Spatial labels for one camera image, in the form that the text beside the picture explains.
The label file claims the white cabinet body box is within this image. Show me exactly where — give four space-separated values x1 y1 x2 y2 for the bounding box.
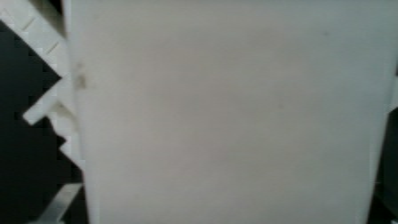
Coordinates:
0 0 81 224

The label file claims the white cabinet top block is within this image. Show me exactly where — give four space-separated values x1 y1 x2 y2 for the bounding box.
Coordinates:
64 0 398 224

